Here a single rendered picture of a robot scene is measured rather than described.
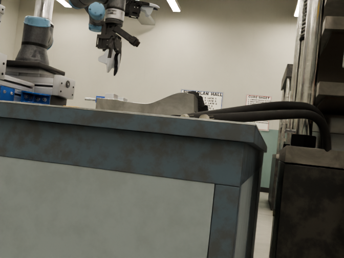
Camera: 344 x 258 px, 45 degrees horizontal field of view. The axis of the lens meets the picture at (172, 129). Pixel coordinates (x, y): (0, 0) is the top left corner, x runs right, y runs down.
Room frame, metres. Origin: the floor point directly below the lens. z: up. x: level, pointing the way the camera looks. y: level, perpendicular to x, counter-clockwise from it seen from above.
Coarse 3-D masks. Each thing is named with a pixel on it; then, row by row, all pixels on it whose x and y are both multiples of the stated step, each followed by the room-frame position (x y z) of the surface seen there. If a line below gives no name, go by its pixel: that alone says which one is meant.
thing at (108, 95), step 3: (105, 93) 1.61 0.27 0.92; (108, 93) 1.61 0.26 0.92; (96, 96) 1.62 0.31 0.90; (99, 96) 1.62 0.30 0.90; (102, 96) 1.62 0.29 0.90; (105, 96) 1.61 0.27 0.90; (108, 96) 1.61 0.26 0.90; (111, 96) 1.60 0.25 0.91; (114, 96) 1.61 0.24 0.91; (117, 96) 1.64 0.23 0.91; (84, 99) 1.65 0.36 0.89; (87, 99) 1.65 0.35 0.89; (90, 99) 1.65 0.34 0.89; (93, 99) 1.64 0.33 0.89
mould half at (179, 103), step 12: (168, 96) 1.49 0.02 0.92; (180, 96) 1.48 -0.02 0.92; (192, 96) 1.47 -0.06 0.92; (96, 108) 1.56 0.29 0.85; (108, 108) 1.54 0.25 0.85; (120, 108) 1.53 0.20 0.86; (132, 108) 1.52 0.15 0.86; (144, 108) 1.51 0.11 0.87; (156, 108) 1.50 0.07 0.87; (168, 108) 1.49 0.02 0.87; (180, 108) 1.48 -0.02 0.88; (192, 108) 1.47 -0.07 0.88
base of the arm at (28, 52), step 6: (24, 42) 1.85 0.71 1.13; (30, 42) 1.84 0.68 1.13; (36, 42) 1.85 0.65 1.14; (24, 48) 1.85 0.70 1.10; (30, 48) 1.84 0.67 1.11; (36, 48) 1.85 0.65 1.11; (42, 48) 1.87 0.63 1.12; (18, 54) 1.85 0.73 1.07; (24, 54) 1.83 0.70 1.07; (30, 54) 1.83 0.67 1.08; (36, 54) 1.85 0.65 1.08; (42, 54) 1.87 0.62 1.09; (24, 60) 1.83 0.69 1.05; (30, 60) 1.83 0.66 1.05; (36, 60) 1.84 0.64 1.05; (42, 60) 1.86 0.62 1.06; (48, 60) 1.91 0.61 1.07
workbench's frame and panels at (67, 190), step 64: (0, 128) 0.96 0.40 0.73; (64, 128) 0.92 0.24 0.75; (128, 128) 0.86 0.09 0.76; (192, 128) 0.83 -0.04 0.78; (256, 128) 0.87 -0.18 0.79; (0, 192) 0.96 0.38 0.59; (64, 192) 0.92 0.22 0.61; (128, 192) 0.88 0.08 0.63; (192, 192) 0.85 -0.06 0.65; (256, 192) 2.06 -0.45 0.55; (0, 256) 0.95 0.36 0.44; (64, 256) 0.91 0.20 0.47; (128, 256) 0.88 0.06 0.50; (192, 256) 0.84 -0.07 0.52
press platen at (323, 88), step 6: (318, 84) 1.55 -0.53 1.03; (324, 84) 1.53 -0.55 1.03; (330, 84) 1.52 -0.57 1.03; (336, 84) 1.52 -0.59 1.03; (342, 84) 1.51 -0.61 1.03; (318, 90) 1.53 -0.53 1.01; (324, 90) 1.53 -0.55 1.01; (330, 90) 1.52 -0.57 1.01; (336, 90) 1.52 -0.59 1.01; (342, 90) 1.51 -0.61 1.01; (318, 96) 1.58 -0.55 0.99; (324, 96) 1.56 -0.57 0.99; (330, 96) 1.55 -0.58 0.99; (336, 96) 1.53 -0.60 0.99; (342, 96) 1.52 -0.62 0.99; (318, 102) 1.74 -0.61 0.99
